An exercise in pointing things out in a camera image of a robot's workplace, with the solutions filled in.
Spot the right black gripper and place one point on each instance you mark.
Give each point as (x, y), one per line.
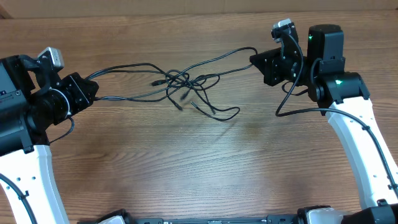
(272, 71)

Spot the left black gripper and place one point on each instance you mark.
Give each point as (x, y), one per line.
(73, 83)

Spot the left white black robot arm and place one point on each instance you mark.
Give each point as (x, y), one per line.
(34, 97)

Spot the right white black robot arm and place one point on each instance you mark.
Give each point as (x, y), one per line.
(344, 99)

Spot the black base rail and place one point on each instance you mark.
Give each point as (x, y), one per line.
(122, 216)

